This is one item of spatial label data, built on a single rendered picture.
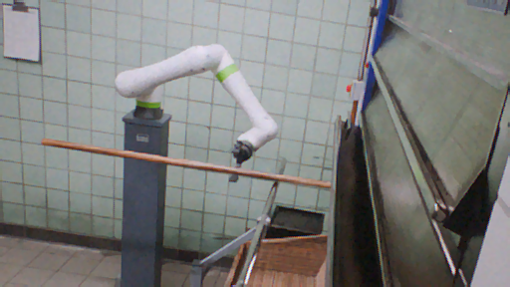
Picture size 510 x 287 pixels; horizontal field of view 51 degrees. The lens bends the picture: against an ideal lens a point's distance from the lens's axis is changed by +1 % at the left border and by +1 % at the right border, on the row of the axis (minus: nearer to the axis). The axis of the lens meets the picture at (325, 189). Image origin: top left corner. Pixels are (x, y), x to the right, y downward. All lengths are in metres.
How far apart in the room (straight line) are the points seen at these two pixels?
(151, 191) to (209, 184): 0.74
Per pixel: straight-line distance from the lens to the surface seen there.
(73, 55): 3.75
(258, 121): 2.62
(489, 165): 0.68
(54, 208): 4.13
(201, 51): 2.53
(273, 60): 3.39
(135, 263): 3.22
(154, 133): 2.89
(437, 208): 0.71
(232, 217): 3.72
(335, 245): 1.21
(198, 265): 2.03
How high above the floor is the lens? 1.98
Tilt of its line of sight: 21 degrees down
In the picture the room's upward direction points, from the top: 10 degrees clockwise
